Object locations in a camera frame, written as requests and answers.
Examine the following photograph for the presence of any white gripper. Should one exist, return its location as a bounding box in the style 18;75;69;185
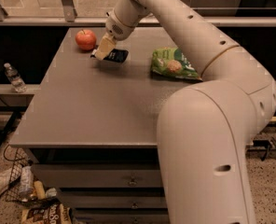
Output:
95;9;135;60

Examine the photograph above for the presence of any dark blue rxbar wrapper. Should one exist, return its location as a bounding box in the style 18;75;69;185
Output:
103;49;129;63

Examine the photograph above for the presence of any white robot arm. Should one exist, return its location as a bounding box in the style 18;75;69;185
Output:
96;0;276;224

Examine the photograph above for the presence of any red apple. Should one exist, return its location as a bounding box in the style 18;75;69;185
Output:
75;29;97;50

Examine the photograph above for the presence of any green snack chip bag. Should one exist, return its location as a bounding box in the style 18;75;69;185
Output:
150;47;200;80

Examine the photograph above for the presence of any grey drawer cabinet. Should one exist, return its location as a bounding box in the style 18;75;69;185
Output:
11;28;191;224

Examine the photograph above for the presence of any clear plastic water bottle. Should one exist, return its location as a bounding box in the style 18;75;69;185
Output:
4;63;27;93

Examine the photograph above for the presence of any plastic bottle in basket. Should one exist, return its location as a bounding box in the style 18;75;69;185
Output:
19;166;34;201

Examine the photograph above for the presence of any brown snack bag on floor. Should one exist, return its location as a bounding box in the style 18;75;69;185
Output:
21;203;72;224

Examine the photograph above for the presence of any metal railing frame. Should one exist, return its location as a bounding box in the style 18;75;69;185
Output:
0;0;276;27

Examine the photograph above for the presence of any black wire basket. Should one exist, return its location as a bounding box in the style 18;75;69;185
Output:
6;148;57;207

